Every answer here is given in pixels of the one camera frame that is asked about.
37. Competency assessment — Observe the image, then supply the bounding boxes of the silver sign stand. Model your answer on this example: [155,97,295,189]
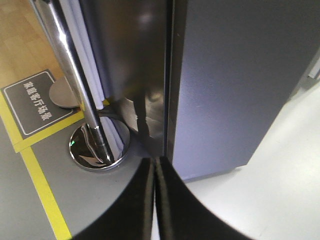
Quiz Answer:
[49,76,79,109]

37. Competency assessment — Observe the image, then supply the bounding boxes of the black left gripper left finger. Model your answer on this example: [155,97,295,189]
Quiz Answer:
[73,158,155,240]

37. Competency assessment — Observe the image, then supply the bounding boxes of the chrome stanchion post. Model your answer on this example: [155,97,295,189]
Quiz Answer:
[30,0,130,172]

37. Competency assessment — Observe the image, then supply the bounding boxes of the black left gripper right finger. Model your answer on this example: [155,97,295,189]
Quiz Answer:
[155,156,249,240]

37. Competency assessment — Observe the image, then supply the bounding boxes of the grey floor sign mat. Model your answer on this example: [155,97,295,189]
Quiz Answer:
[1,69,78,139]

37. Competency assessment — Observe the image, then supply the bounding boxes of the fridge door with white liner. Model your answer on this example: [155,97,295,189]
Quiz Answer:
[80,0,188,159]

